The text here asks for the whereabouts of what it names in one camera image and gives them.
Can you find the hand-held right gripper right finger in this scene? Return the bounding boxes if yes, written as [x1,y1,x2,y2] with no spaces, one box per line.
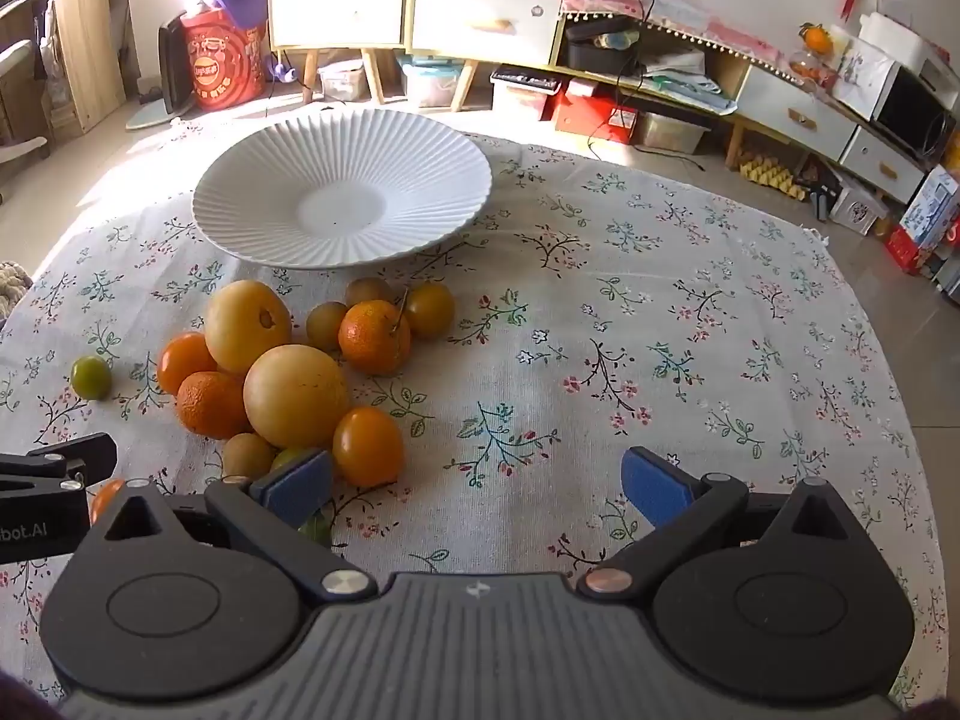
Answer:
[574,446,872,607]

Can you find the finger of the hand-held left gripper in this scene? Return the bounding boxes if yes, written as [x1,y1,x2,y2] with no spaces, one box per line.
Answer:
[0,433,118,497]

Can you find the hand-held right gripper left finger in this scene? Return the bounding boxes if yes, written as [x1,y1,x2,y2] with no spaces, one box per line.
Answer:
[79,448,376,607]

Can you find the small yellow loquat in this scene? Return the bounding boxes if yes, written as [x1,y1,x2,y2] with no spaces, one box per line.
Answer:
[270,446,320,475]

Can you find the brown kiwi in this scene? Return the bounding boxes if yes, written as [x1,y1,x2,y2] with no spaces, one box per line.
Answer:
[222,432,278,482]

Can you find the glossy orange tomato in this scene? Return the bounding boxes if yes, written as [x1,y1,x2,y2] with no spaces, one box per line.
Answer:
[156,331,220,397]
[331,406,406,488]

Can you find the large yellow pear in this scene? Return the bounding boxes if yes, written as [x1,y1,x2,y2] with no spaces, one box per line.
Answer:
[204,279,293,376]
[242,343,352,451]

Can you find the bumpy orange mandarin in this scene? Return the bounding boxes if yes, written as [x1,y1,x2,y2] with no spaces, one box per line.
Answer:
[175,371,252,440]

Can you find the orange mandarin with stem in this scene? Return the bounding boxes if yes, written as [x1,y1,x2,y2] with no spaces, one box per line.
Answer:
[337,286,413,377]

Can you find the white ribbed plate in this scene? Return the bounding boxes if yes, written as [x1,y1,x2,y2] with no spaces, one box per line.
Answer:
[191,106,494,271]

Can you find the small green lime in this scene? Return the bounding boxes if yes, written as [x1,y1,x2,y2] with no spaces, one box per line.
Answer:
[70,357,113,400]

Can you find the floral tablecloth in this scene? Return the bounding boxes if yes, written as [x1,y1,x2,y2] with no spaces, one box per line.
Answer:
[0,116,947,706]

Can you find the small potato near plate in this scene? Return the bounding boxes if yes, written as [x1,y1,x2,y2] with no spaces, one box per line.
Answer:
[305,301,350,351]

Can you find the beige knitted cushion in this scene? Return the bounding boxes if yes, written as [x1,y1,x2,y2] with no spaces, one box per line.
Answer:
[0,261,32,331]

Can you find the small potato on cloth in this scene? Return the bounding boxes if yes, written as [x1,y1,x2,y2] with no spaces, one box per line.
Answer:
[344,277,395,308]

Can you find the yellow-orange kumquat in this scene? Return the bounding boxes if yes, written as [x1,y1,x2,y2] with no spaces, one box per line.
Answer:
[403,281,456,340]

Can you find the yellow egg carton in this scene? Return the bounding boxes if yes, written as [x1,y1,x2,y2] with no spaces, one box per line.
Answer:
[739,152,809,202]

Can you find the white patterned box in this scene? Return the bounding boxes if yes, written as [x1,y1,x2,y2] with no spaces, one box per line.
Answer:
[829,184,886,236]

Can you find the small red box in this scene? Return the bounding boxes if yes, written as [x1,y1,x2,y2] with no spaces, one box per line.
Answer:
[885,225,938,276]

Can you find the red storage box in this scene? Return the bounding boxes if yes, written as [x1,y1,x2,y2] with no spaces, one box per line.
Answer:
[553,79,642,145]

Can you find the blue and white carton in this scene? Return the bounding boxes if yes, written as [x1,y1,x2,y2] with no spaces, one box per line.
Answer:
[898,165,960,252]

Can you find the narrow white cabinet drawer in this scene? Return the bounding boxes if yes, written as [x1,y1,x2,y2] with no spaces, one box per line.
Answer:
[840,126,927,203]

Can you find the wide white cabinet drawer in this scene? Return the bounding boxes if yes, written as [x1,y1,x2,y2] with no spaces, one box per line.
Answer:
[739,64,856,160]

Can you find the black flat panel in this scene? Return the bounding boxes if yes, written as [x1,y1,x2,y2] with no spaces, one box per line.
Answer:
[157,11,197,115]

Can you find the small clear storage box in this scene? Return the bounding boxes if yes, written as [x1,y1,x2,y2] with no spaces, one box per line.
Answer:
[319,60,370,102]

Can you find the red printed bag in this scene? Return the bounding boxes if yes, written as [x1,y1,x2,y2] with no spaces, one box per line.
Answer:
[180,4,269,112]

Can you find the wooden board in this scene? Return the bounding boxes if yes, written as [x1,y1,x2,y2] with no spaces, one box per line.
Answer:
[49,0,128,136]

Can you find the stack of papers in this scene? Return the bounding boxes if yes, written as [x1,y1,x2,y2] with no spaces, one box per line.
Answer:
[641,45,740,117]

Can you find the long low wooden cabinet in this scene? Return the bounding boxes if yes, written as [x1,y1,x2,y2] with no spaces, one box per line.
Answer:
[555,15,931,203]

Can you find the storage box with black lid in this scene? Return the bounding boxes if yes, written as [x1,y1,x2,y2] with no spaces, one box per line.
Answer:
[489,67,560,121]

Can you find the clear storage box blue contents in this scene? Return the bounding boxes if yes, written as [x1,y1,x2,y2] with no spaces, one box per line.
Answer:
[401,60,462,110]

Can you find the glass jar with oranges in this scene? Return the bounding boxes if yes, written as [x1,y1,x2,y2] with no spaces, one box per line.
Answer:
[787,51,839,89]

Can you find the black microwave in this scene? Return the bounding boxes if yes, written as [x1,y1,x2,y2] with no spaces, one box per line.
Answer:
[870,64,957,162]

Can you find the white floral picture board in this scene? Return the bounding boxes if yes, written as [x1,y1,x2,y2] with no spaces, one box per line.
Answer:
[831,34,901,121]

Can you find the plain white drawer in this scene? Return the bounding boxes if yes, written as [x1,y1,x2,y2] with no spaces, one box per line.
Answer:
[271,0,406,46]

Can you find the wooden shelf cabinet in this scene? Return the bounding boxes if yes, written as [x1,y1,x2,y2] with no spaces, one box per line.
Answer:
[266,0,565,106]

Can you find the white drawer with wooden knob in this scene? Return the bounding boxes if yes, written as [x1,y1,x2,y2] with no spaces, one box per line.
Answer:
[411,0,563,65]

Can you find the white appliance box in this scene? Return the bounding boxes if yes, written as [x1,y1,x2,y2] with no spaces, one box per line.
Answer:
[859,11,960,91]

